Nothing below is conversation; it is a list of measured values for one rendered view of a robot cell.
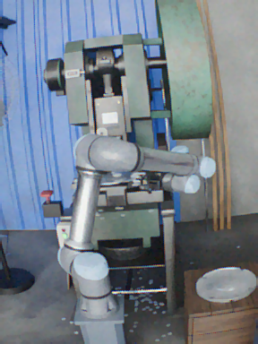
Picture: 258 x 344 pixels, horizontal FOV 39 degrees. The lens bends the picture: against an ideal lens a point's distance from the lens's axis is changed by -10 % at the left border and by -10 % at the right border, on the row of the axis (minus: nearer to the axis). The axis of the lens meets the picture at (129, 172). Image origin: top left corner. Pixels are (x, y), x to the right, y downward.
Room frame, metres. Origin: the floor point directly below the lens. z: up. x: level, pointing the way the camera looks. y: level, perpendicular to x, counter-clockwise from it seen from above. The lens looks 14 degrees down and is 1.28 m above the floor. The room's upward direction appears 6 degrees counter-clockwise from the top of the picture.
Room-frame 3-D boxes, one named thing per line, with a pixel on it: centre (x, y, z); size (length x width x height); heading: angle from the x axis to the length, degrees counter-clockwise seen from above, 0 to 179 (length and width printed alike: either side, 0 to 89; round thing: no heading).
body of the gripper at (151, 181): (1.68, -0.11, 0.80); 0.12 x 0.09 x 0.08; 47
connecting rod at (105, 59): (2.01, 0.06, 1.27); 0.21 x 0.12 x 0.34; 175
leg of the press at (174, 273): (2.13, -0.22, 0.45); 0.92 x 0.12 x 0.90; 175
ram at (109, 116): (1.97, 0.06, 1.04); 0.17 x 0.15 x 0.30; 175
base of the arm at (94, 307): (1.20, 0.16, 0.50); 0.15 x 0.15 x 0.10
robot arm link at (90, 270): (1.21, 0.17, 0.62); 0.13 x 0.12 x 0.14; 30
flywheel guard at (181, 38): (2.09, -0.29, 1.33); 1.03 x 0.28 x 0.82; 175
